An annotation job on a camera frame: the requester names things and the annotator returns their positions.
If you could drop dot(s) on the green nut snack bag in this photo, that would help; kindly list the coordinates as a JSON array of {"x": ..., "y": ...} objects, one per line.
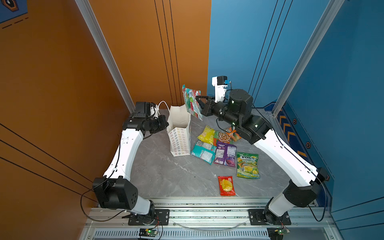
[{"x": 222, "y": 137}]

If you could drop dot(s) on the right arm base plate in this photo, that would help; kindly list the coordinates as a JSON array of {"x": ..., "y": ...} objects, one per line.
[{"x": 258, "y": 217}]

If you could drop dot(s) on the green yellow Fox's candy bag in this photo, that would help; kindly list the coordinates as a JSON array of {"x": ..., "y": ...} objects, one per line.
[{"x": 247, "y": 166}]

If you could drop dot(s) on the yellow snack bag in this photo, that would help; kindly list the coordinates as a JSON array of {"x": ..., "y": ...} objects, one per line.
[{"x": 207, "y": 136}]

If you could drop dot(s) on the left circuit board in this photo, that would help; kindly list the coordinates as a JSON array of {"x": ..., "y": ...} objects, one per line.
[{"x": 148, "y": 234}]

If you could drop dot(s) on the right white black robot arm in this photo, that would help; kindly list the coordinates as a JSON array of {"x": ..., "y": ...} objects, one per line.
[{"x": 306, "y": 181}]

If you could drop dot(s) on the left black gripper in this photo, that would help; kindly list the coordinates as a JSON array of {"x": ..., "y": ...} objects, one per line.
[{"x": 163, "y": 124}]

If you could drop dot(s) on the teal snack bag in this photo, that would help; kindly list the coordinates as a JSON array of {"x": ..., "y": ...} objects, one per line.
[{"x": 204, "y": 151}]

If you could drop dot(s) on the orange snack bag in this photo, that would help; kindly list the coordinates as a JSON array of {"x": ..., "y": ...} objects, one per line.
[{"x": 233, "y": 134}]

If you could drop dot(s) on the aluminium rail frame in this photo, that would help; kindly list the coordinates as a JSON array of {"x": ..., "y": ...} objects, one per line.
[{"x": 211, "y": 218}]

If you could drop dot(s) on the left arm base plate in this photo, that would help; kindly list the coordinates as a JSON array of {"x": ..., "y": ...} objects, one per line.
[{"x": 157, "y": 216}]

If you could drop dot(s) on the white patterned paper bag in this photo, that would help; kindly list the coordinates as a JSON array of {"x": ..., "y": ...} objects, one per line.
[{"x": 178, "y": 130}]

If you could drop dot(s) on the green red Fox's candy bag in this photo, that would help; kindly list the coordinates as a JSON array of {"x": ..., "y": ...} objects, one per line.
[{"x": 191, "y": 103}]

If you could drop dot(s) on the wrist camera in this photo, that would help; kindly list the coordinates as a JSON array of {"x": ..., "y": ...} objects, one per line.
[
  {"x": 145, "y": 110},
  {"x": 221, "y": 85}
]

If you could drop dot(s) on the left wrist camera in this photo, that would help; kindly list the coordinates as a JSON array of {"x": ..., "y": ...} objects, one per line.
[{"x": 145, "y": 110}]

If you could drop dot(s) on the circuit board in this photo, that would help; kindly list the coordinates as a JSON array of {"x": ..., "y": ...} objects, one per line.
[
  {"x": 148, "y": 234},
  {"x": 277, "y": 234}
]

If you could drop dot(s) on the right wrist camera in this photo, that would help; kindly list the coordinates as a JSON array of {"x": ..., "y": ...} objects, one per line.
[{"x": 221, "y": 85}]

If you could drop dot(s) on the purple Savoria snack bag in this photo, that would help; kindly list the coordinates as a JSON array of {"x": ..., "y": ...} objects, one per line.
[{"x": 225, "y": 154}]

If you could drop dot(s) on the red yellow snack packet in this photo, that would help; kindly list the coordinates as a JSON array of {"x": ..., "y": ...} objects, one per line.
[{"x": 226, "y": 185}]

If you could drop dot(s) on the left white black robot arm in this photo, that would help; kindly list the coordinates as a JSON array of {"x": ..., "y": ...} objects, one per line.
[{"x": 114, "y": 189}]

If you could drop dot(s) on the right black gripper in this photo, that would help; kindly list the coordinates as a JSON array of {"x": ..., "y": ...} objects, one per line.
[{"x": 208, "y": 108}]

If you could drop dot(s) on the right circuit board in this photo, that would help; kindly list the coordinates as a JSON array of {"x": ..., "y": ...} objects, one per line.
[{"x": 277, "y": 234}]

